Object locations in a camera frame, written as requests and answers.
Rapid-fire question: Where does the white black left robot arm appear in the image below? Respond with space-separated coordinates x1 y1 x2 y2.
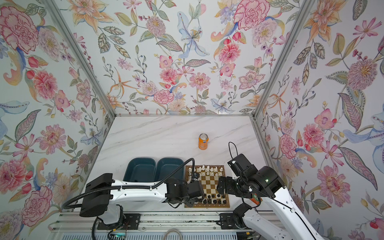
62 173 204 225

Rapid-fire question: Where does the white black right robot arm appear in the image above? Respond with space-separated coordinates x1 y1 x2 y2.
217 154 323 240

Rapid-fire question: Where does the wooden chess board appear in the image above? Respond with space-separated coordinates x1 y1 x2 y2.
193 165 230 208

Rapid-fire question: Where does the green snack packet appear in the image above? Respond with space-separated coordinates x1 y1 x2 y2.
251 194 262 206

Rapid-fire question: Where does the left teal plastic tray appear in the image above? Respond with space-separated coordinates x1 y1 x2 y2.
123 158 156 183

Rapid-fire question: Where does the orange soda can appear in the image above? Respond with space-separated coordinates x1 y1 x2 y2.
199 133 209 150

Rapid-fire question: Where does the aluminium mounting rail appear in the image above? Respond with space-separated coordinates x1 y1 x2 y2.
47 211 307 233

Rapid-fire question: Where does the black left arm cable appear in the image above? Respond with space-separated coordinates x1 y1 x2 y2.
61 158 196 210

